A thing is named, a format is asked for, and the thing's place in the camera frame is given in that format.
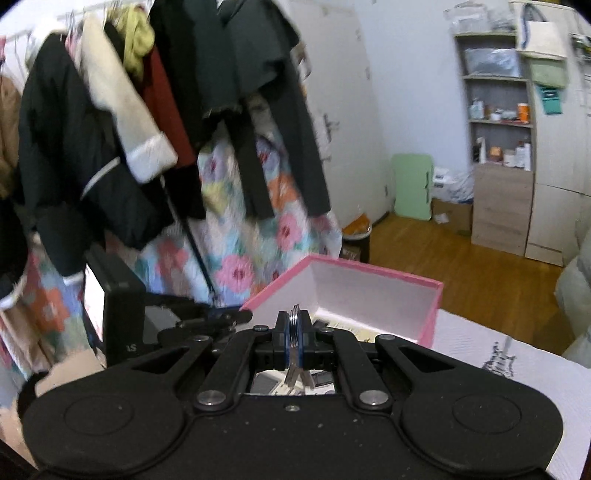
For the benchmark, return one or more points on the wooden shelf cabinet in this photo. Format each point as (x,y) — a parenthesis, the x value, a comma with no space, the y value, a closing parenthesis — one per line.
(501,203)

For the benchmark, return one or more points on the white door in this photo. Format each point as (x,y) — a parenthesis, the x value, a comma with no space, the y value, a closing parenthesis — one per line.
(341,115)

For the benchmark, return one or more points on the black trash bin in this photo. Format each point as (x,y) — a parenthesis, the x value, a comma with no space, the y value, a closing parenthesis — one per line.
(358,244)

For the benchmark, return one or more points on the black jacket with white trim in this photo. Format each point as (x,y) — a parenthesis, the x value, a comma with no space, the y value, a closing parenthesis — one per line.
(69,152)

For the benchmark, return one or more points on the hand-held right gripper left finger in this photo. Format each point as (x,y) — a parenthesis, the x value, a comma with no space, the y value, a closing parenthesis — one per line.
(287,341)

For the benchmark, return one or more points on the yellow-green scarf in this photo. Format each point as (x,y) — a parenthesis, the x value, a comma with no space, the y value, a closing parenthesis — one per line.
(136,39)

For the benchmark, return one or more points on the white jar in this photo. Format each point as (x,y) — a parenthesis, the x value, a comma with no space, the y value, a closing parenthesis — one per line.
(509,158)

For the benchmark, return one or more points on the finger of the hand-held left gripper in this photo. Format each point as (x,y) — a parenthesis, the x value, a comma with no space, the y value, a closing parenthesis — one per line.
(226,318)

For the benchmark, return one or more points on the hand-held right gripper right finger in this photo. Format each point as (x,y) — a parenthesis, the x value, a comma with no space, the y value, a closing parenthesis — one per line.
(304,355)

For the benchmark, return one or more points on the cream fleece garment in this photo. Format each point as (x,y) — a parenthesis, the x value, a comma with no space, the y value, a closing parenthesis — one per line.
(120,101)

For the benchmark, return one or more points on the light wooden wardrobe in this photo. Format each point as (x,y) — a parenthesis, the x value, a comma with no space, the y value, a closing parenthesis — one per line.
(558,184)

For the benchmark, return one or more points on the dark grey coat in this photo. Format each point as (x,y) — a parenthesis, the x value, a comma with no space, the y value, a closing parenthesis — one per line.
(258,55)

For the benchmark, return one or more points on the clear storage bag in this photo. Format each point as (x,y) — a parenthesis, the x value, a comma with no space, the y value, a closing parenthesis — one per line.
(491,62)

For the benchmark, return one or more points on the cream tote bag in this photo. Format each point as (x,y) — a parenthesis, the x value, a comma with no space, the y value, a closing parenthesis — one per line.
(542,34)

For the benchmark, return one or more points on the brown garment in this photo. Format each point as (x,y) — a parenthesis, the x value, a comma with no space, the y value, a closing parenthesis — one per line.
(8,129)

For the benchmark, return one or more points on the green cloth bag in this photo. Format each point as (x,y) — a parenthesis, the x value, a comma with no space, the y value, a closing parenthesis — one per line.
(548,74)

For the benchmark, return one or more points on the red garment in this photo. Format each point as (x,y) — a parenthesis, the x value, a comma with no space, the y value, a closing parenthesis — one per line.
(166,106)

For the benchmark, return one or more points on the floral quilt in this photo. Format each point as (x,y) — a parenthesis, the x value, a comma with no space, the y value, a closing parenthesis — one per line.
(240,258)

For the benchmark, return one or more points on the brown cardboard box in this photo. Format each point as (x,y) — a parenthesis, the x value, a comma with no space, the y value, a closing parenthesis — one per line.
(455,217)

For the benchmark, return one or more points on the pink cardboard box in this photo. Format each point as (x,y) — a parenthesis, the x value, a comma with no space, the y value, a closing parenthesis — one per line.
(374,295)

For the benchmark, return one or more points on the orange bottle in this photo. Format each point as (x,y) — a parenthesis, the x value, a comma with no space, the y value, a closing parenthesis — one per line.
(522,112)

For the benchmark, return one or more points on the person's left hand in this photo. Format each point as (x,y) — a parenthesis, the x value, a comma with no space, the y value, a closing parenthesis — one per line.
(74,369)

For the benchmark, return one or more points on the white tissue pack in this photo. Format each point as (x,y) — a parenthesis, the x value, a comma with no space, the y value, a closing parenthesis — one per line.
(455,184)

